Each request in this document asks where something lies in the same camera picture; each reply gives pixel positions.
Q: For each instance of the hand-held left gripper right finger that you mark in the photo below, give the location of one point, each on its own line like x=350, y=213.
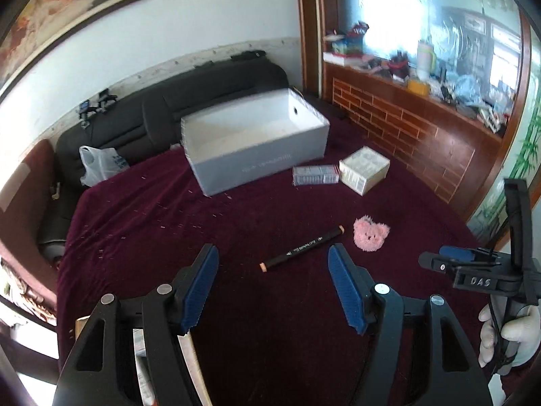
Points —
x=346, y=287

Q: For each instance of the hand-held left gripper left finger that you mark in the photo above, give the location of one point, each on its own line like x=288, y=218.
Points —
x=200, y=287

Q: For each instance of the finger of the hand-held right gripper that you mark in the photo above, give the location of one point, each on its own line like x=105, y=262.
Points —
x=435, y=262
x=458, y=253

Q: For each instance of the black marker with peach caps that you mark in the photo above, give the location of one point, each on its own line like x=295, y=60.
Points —
x=300, y=248

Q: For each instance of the white box with gold trim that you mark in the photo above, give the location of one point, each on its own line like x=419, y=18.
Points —
x=198, y=372

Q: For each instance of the person's right hand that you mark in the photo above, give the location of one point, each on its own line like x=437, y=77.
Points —
x=524, y=325

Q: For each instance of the pink plush toy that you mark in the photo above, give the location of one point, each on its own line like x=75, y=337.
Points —
x=370, y=233

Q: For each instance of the maroon cloth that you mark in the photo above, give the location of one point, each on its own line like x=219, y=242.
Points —
x=169, y=220

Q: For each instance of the small white carton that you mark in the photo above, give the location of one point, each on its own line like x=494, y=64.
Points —
x=359, y=173

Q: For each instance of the clear plastic packet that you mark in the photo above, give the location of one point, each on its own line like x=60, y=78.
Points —
x=315, y=175

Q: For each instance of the grey cardboard box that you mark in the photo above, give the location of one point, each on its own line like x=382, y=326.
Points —
x=253, y=169

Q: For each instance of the wooden counter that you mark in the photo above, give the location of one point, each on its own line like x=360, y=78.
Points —
x=401, y=135

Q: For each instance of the white plastic bag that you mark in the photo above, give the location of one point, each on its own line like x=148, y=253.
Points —
x=99, y=165

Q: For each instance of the blue plastic bag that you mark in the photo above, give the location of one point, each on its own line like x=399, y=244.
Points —
x=467, y=89

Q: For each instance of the yellow box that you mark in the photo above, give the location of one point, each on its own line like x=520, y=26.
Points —
x=418, y=86

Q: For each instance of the black sofa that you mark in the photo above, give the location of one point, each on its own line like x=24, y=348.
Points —
x=169, y=101

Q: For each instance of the white and yellow tumbler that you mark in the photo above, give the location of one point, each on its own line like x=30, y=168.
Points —
x=426, y=61

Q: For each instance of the brown leather chair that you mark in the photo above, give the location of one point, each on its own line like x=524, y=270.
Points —
x=25, y=203

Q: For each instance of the black gadgets on sofa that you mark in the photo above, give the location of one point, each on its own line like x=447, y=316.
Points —
x=103, y=101

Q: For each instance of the stack of colourful boxes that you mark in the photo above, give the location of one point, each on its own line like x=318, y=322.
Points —
x=342, y=50

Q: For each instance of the red and white bag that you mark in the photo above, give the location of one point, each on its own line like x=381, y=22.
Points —
x=358, y=29

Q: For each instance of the glass window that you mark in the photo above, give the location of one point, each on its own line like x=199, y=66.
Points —
x=401, y=8

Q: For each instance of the framed painting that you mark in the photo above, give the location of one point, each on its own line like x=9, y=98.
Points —
x=63, y=4

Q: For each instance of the wooden door frame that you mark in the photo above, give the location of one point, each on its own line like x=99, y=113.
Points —
x=308, y=29

